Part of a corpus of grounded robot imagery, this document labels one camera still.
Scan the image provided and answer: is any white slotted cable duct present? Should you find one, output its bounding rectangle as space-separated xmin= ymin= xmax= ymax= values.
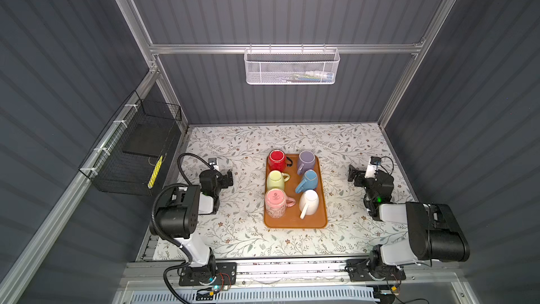
xmin=128 ymin=286 xmax=381 ymax=304

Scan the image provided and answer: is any pink patterned mug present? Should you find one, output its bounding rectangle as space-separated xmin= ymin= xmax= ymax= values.
xmin=264 ymin=189 xmax=296 ymax=219

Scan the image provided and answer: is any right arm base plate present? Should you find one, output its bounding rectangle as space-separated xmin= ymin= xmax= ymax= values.
xmin=345 ymin=258 xmax=406 ymax=282

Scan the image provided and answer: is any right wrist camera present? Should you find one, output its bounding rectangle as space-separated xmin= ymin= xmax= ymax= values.
xmin=364 ymin=156 xmax=382 ymax=179

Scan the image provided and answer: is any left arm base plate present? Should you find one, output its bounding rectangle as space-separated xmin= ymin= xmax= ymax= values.
xmin=178 ymin=262 xmax=238 ymax=287

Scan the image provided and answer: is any black wire basket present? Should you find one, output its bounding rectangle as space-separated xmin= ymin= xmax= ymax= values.
xmin=80 ymin=92 xmax=183 ymax=196

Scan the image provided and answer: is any orange plastic tray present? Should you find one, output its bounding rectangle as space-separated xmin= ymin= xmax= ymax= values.
xmin=264 ymin=153 xmax=328 ymax=229

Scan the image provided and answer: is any red mug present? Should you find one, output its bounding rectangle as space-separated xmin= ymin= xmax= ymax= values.
xmin=267 ymin=149 xmax=293 ymax=172

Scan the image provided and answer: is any black corrugated cable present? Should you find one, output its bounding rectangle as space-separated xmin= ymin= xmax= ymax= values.
xmin=150 ymin=152 xmax=220 ymax=304

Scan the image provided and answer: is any aluminium rail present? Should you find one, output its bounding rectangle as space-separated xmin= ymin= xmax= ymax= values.
xmin=120 ymin=256 xmax=462 ymax=286

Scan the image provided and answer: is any yellow marker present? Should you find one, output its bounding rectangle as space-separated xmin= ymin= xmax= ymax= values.
xmin=147 ymin=156 xmax=163 ymax=189

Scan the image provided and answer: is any white mug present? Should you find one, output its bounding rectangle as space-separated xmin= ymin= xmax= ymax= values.
xmin=299 ymin=189 xmax=319 ymax=220

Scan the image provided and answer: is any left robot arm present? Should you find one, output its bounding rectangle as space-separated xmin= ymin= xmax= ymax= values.
xmin=150 ymin=169 xmax=233 ymax=277

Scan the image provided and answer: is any blue mug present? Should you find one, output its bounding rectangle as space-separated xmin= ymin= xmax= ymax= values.
xmin=295 ymin=170 xmax=319 ymax=194

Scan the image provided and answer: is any light green mug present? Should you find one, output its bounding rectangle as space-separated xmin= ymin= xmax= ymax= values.
xmin=266 ymin=170 xmax=291 ymax=191

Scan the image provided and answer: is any purple mug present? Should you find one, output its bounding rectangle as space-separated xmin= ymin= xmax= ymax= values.
xmin=297 ymin=151 xmax=316 ymax=175

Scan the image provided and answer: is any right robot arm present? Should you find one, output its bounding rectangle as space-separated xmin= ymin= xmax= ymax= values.
xmin=347 ymin=164 xmax=471 ymax=279

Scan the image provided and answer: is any white wire mesh basket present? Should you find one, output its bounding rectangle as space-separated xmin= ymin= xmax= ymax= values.
xmin=243 ymin=46 xmax=340 ymax=85

